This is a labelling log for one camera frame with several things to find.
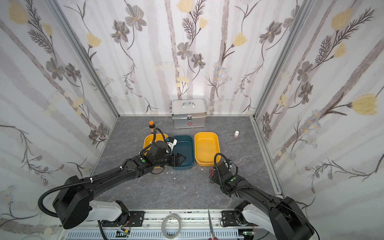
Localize brown bottle orange cap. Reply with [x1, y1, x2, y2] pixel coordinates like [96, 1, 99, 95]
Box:
[149, 121, 156, 134]

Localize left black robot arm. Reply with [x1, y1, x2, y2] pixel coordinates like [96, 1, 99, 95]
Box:
[38, 137, 186, 229]

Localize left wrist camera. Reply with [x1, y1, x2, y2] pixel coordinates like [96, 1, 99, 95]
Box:
[166, 137, 178, 152]

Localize yellow plastic bin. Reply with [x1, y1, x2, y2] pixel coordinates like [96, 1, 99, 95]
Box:
[140, 134, 169, 157]
[194, 132, 220, 167]

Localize red handled scissors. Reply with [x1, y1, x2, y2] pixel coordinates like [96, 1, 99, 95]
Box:
[208, 210, 218, 240]

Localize teal plastic bin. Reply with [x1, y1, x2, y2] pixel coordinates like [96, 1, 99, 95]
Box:
[173, 135, 195, 170]

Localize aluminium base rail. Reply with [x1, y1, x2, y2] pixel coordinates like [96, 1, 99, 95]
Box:
[56, 208, 308, 240]

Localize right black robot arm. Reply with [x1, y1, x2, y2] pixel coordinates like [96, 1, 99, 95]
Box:
[211, 153, 320, 240]

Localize grey tape roll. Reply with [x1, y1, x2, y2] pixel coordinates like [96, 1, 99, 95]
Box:
[161, 214, 182, 240]

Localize left yellow plastic bin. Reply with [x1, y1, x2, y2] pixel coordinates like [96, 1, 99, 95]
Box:
[140, 134, 169, 157]

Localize silver metal case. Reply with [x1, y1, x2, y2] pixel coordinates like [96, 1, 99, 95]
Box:
[171, 99, 207, 129]

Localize right yellow plastic bin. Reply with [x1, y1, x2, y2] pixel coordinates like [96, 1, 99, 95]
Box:
[194, 132, 220, 167]

